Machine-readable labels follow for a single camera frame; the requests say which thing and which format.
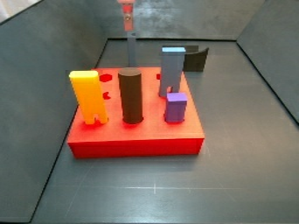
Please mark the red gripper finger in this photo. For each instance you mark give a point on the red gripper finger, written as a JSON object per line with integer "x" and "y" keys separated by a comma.
{"x": 126, "y": 8}

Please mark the light blue arch block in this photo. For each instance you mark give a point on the light blue arch block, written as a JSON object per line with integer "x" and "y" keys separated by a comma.
{"x": 172, "y": 59}

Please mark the yellow arch block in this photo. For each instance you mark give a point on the yellow arch block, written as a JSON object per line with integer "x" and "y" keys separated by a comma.
{"x": 86, "y": 89}

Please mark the red shape board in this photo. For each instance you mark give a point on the red shape board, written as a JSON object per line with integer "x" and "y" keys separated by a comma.
{"x": 150, "y": 138}

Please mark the brown cylinder peg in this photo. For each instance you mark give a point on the brown cylinder peg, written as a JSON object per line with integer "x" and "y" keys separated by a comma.
{"x": 130, "y": 94}

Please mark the black curved cradle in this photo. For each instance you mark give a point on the black curved cradle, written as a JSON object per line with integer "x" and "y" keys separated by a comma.
{"x": 194, "y": 58}

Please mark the purple square block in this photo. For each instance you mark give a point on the purple square block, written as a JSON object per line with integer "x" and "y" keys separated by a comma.
{"x": 174, "y": 107}

